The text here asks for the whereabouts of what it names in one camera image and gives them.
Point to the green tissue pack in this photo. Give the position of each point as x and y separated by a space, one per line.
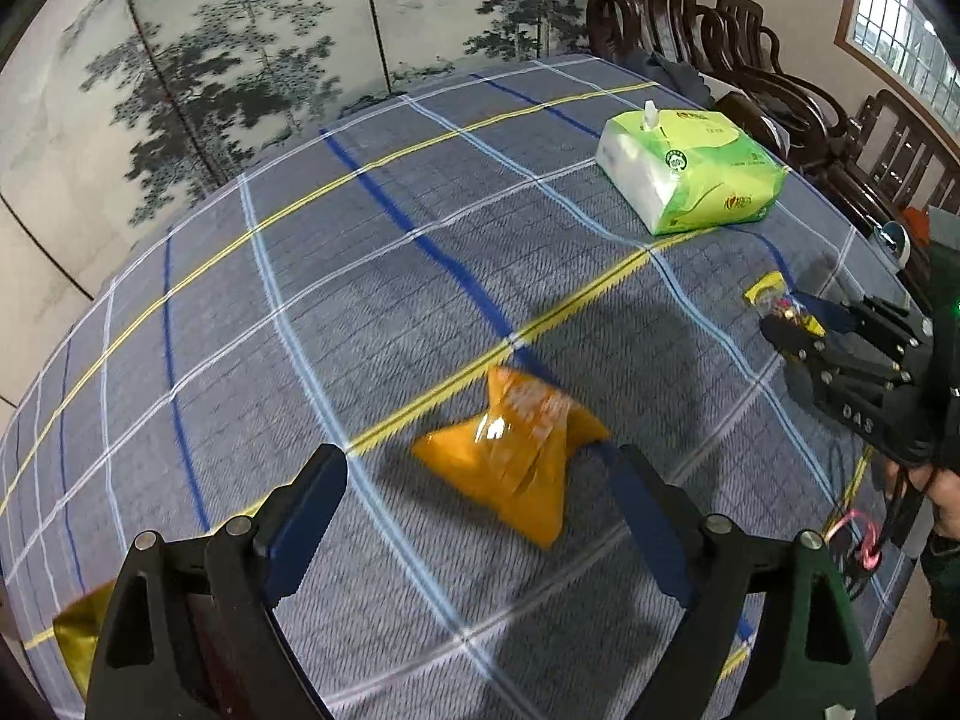
682 170

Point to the plaid blue tablecloth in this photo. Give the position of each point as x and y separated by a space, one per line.
357 291

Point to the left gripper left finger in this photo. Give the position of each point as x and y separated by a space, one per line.
190 630

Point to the small yellow candy packet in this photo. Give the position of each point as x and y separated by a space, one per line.
770 295

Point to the person's right hand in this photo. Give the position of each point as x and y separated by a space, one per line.
940 487

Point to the orange snack packet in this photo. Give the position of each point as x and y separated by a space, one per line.
512 457

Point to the dark wooden chair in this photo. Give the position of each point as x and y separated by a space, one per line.
727 43
892 167

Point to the painted folding screen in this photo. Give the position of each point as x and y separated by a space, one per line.
117 114

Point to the window with grille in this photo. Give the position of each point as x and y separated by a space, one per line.
895 38

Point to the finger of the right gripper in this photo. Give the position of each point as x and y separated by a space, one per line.
845 386
885 326

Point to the dark green sleeve forearm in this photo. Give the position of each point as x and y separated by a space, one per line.
941 566

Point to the red gold toffee tin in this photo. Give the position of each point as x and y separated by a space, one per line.
76 630

